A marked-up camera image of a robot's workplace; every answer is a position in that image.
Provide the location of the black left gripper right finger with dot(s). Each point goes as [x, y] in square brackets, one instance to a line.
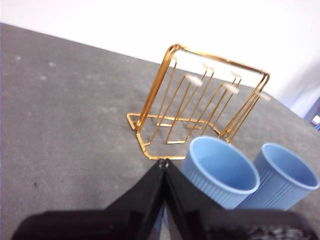
[225, 225]

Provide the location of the blue ribbed cup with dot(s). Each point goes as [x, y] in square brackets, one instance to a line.
[275, 195]
[212, 185]

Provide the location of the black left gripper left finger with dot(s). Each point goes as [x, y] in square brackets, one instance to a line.
[105, 225]

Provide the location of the small white blue object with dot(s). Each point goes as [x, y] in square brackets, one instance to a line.
[317, 120]

